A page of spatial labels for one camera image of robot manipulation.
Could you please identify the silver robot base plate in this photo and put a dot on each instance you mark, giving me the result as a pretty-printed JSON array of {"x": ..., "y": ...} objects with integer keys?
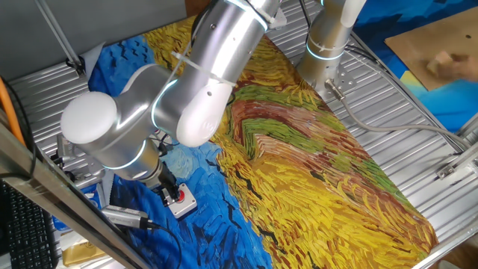
[{"x": 345, "y": 80}]

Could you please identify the white box red mushroom button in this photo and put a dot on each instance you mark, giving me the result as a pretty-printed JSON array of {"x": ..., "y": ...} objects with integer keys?
[{"x": 185, "y": 205}]

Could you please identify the thin metal rod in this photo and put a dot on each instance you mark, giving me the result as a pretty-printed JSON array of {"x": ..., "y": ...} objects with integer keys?
[{"x": 59, "y": 37}]

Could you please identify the blue tissue pack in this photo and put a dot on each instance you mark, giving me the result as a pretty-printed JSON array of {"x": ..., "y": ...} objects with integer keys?
[{"x": 89, "y": 198}]

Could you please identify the black keyboard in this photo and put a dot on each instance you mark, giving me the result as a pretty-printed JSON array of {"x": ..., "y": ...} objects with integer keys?
[{"x": 30, "y": 231}]

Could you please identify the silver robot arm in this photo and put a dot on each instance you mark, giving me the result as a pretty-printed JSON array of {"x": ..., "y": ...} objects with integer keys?
[{"x": 201, "y": 74}]

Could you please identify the brown cardboard sheet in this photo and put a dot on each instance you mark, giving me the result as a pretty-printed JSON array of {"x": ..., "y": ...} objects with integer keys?
[{"x": 422, "y": 48}]

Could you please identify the blue painted cloth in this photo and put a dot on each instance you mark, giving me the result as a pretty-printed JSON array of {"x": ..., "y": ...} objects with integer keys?
[{"x": 448, "y": 101}]

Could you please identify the aluminium frame beam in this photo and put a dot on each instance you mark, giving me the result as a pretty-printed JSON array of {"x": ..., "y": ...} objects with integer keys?
[{"x": 67, "y": 209}]

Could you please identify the small wooden block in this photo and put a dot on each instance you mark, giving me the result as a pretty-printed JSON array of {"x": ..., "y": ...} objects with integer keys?
[{"x": 437, "y": 63}]

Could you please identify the metal corner bracket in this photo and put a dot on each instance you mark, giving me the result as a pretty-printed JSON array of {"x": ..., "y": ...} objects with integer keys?
[{"x": 446, "y": 171}]

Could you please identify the silver exterior camera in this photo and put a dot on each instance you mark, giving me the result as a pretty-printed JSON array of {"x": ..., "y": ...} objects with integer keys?
[{"x": 123, "y": 216}]

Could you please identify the person hand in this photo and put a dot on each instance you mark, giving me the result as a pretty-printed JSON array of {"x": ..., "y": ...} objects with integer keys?
[{"x": 463, "y": 69}]

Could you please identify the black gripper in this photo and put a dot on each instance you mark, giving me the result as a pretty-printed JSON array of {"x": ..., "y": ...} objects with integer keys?
[{"x": 168, "y": 177}]

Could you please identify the Van Gogh painting tablecloth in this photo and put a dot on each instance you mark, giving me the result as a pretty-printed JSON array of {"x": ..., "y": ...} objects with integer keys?
[{"x": 298, "y": 168}]

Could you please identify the white zip tie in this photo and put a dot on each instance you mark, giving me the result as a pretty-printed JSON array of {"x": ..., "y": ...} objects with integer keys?
[{"x": 201, "y": 71}]

